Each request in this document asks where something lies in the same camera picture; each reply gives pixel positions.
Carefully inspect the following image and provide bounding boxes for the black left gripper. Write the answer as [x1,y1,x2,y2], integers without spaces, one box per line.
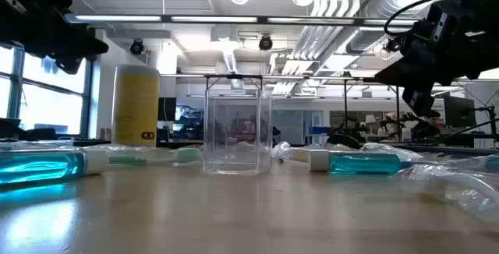
[0,0,110,76]

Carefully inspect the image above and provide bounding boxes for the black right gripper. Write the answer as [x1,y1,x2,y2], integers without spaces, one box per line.
[373,0,499,118]

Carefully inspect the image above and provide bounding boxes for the blue mouthwash bottle white cap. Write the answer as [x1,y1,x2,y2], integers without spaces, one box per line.
[310,149,402,176]
[0,147,111,187]

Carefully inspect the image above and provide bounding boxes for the white toothbrush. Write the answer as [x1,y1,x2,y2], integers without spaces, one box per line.
[0,139,75,152]

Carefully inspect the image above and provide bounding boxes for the green toothbrush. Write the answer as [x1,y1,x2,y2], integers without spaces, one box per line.
[87,144,203,168]

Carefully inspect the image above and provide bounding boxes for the person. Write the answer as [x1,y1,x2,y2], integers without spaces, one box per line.
[412,109,442,140]

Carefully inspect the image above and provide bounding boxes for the black computer monitor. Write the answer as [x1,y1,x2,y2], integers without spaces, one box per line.
[443,96,477,129]

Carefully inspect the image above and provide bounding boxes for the large window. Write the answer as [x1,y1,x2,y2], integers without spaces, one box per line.
[0,45,97,140]

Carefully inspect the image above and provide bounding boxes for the yellow wipes canister white lid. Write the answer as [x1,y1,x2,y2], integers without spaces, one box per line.
[111,65,161,148]

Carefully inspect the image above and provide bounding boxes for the overhead light bar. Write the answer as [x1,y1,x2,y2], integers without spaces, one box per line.
[64,12,422,28]

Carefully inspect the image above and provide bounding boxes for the clear acrylic square holder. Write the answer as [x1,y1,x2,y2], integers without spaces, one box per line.
[202,86,273,176]

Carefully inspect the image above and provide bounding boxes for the black ceiling camera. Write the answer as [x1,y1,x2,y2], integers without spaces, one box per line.
[129,38,146,56]
[384,37,402,55]
[258,34,274,51]

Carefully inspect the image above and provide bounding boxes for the black background workstation frame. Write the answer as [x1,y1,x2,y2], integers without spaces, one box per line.
[204,73,402,146]

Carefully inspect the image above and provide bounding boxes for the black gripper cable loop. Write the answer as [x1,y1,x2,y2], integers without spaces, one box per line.
[384,0,469,37]

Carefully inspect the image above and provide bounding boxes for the black aluminium table frame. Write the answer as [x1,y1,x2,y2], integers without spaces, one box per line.
[0,136,499,158]

